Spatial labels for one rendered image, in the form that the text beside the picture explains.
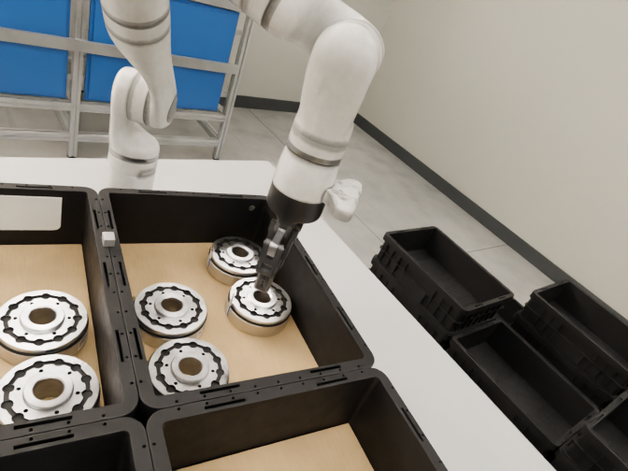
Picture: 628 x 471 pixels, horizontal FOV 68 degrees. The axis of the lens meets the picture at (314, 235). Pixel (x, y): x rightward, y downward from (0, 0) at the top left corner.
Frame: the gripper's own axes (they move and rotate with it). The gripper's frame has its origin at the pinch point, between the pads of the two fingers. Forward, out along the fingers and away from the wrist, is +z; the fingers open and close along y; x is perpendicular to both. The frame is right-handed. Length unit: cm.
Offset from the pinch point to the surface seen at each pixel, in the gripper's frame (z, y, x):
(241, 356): 11.6, 6.3, 1.1
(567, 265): 79, -238, 161
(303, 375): 1.6, 14.1, 9.4
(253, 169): 24, -76, -23
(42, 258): 11.5, 4.4, -32.3
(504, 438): 25, -13, 52
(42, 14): 24, -133, -142
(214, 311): 11.6, 0.3, -5.9
